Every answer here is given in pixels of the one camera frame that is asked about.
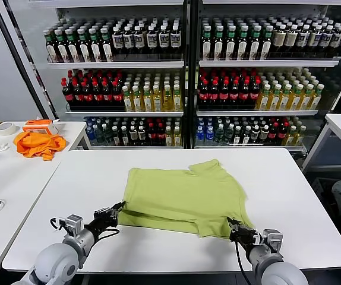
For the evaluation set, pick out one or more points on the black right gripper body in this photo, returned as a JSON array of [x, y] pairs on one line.
[[244, 234]]

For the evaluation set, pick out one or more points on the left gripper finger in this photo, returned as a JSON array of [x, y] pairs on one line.
[[117, 205], [117, 211]]

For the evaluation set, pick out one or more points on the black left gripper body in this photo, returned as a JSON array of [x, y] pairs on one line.
[[105, 219]]

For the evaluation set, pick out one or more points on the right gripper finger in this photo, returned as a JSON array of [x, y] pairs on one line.
[[231, 222], [237, 223]]

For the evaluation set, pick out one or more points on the green T-shirt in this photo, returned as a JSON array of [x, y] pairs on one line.
[[182, 193]]

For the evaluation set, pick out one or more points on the small dark bottle white cap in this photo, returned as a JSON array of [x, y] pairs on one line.
[[246, 136], [116, 136], [264, 135], [124, 136], [141, 135], [133, 135], [237, 136], [255, 135]]

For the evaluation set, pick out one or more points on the clear green water bottle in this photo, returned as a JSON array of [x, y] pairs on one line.
[[219, 135], [228, 135], [98, 135], [107, 135]]

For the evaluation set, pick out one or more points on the blue water bottle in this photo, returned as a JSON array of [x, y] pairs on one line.
[[90, 133], [209, 135], [200, 135]]

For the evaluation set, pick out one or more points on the cola bottle red cap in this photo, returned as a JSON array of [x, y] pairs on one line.
[[117, 96], [78, 96], [87, 96], [282, 135], [224, 95], [244, 95], [68, 96], [214, 95], [107, 96], [273, 135], [152, 135], [160, 135], [254, 95], [234, 95], [203, 95], [97, 96]]

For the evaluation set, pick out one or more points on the yellow drink bottle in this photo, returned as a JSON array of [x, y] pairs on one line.
[[306, 99], [157, 102], [264, 99], [147, 102], [167, 102], [137, 102], [177, 102], [127, 102], [274, 99], [316, 99], [296, 99], [291, 138], [168, 138], [284, 99], [177, 138], [300, 138]]

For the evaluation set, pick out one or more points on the crumpled orange cloth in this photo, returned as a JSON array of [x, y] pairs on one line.
[[37, 144]]

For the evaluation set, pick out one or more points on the orange and white box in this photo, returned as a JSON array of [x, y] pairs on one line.
[[37, 124]]

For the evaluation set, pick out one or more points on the small white object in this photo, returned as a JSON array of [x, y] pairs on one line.
[[1, 147]]

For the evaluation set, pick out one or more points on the beige tape roll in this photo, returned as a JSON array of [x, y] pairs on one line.
[[5, 133]]

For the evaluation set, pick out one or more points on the dark bottle green cap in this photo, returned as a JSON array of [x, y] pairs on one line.
[[72, 47], [83, 47], [218, 44], [266, 44], [106, 47], [243, 44], [62, 47], [206, 44], [95, 47], [230, 44], [255, 44], [51, 47]]

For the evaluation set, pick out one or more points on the dark bottle blue white label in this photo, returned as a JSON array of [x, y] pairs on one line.
[[139, 41], [302, 40], [337, 40], [117, 41], [151, 41], [315, 40], [128, 41], [326, 40], [175, 41], [164, 41]]

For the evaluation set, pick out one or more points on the glass drinks display cabinet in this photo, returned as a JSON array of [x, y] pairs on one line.
[[25, 44]]

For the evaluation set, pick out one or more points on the dark bottle beige label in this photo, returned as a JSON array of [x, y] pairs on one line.
[[279, 40], [290, 40]]

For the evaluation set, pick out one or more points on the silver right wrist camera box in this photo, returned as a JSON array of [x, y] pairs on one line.
[[273, 237]]

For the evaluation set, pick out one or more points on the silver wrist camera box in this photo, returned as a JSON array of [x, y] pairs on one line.
[[75, 224], [273, 237]]

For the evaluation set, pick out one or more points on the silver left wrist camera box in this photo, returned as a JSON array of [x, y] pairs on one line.
[[75, 224]]

